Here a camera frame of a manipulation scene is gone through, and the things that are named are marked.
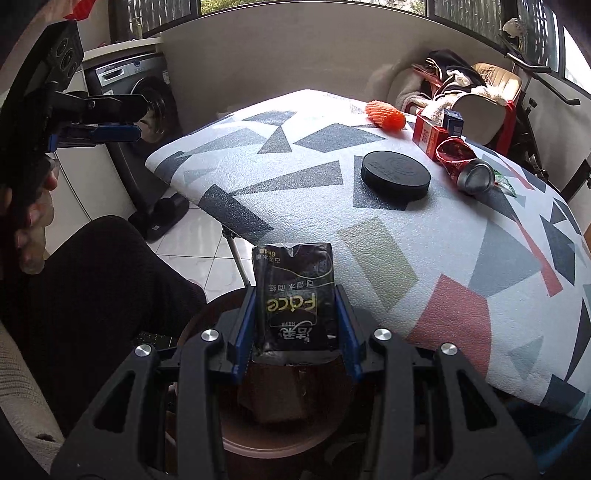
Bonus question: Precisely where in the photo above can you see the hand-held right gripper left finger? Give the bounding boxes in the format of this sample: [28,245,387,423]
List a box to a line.
[51,284,259,480]

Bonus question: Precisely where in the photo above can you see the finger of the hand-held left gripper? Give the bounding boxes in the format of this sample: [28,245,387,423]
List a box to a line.
[46,122,143,151]
[48,90,147,125]

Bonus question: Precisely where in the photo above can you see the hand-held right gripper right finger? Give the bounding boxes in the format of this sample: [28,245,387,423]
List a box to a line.
[333,284,541,480]

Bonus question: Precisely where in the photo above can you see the black tissue packet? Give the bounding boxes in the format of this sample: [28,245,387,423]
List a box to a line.
[252,241,342,356]

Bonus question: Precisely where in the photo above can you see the brown round bin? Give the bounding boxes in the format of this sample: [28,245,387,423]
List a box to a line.
[164,288,402,460]

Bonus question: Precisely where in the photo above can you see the person's left hand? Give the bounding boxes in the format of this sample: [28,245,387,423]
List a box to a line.
[14,157,58,275]

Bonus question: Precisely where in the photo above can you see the grey washing machine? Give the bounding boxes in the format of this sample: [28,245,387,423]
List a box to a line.
[83,51,185,217]

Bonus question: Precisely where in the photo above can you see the red hanging cloth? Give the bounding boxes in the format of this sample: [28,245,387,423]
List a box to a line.
[62,0,100,21]

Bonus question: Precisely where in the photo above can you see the white counter top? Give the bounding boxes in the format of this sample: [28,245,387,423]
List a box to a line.
[81,37,162,63]

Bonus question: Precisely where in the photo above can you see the white table leg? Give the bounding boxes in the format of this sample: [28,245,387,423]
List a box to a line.
[222,226,250,289]

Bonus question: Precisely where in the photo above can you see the brown cardboard piece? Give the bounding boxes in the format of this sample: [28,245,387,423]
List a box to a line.
[238,362,310,425]

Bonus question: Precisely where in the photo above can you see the black slipper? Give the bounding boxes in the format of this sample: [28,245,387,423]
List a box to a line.
[139,194,190,229]
[128,212,167,241]

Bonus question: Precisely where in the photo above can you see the dark framed window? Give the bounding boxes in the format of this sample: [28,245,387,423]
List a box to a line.
[111,0,591,93]

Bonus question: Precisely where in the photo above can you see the green tree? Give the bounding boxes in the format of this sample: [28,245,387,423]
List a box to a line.
[201,0,305,14]

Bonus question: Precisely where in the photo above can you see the person's black trouser leg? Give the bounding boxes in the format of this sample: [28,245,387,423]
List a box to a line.
[0,215,206,435]

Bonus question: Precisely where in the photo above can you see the black round disc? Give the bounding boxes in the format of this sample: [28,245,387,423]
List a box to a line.
[361,150,431,201]

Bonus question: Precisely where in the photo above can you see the crushed red drink can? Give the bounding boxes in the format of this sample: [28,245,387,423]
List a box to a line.
[435,137,496,195]

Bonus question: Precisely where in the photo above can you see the red and pink carton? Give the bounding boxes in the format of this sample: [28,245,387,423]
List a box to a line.
[411,113,451,160]

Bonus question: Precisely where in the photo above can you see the orange foam fruit net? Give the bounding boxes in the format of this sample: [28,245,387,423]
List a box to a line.
[366,100,406,132]

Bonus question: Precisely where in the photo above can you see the green snack wrapper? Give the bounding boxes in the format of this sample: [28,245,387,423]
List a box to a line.
[492,168,518,197]

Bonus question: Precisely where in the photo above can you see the dark blue small box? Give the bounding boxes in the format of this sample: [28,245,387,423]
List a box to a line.
[442,109,464,139]

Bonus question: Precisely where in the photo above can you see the white fleece blanket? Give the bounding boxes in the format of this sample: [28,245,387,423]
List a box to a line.
[394,69,509,121]

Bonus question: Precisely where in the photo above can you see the beige chair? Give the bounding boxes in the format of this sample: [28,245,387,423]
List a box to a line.
[388,62,525,148]

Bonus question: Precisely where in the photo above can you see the red cloth strip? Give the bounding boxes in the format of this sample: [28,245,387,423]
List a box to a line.
[501,102,517,148]

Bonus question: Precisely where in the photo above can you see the dark jacket pile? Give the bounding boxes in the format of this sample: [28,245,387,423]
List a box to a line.
[425,50,485,90]

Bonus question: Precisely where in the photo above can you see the black exercise bike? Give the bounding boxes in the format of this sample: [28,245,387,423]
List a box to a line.
[501,18,591,195]

